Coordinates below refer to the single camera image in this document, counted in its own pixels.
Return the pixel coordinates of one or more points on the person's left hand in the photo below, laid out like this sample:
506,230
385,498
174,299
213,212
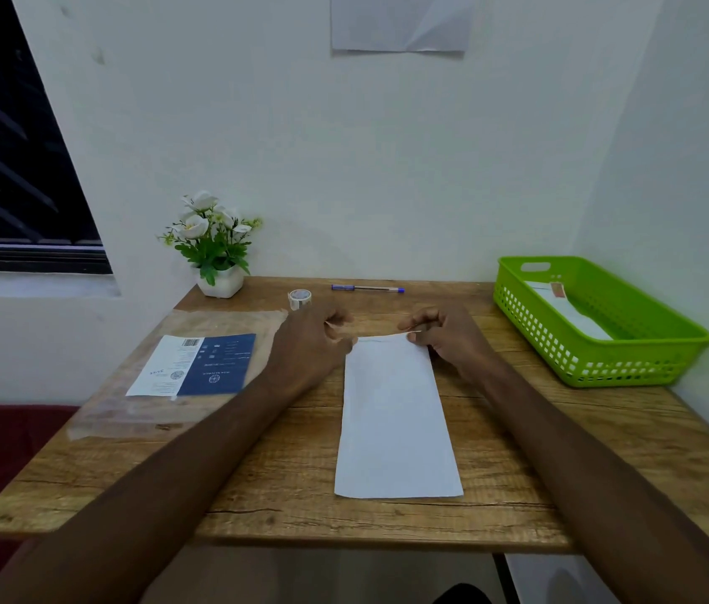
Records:
301,355

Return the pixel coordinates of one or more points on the person's right hand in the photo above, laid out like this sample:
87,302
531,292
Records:
455,342

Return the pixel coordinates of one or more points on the person's right thumb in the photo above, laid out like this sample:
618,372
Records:
422,337

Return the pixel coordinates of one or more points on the person's left thumb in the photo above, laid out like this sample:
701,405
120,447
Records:
343,345

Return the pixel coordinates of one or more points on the white paper sheet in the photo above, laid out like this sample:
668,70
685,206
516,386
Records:
402,21
395,421

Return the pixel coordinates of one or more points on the person's right forearm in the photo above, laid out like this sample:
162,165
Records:
587,478

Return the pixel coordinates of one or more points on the person's left forearm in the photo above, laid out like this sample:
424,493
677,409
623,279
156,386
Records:
159,484

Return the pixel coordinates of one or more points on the blue ballpoint pen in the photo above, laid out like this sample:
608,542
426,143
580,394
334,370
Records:
361,288

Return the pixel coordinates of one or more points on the clear adhesive tape roll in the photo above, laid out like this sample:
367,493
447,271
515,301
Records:
299,299

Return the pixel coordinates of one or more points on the blue and white label card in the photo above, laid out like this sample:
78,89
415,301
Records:
200,366

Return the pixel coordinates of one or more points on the white envelope with red stamp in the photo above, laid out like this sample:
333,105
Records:
571,314

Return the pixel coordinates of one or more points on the white flowers in white pot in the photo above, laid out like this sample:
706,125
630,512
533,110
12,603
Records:
215,251

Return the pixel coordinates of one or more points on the clear plastic sleeve pack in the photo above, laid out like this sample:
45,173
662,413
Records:
140,415

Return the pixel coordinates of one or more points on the green plastic basket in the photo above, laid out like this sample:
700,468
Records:
644,345

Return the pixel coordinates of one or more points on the black table leg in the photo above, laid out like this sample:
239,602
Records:
505,581

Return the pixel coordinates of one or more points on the dark window with bars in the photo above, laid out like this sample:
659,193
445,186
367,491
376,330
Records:
8,150

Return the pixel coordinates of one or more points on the white paper sheet on wall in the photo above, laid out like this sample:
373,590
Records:
402,21

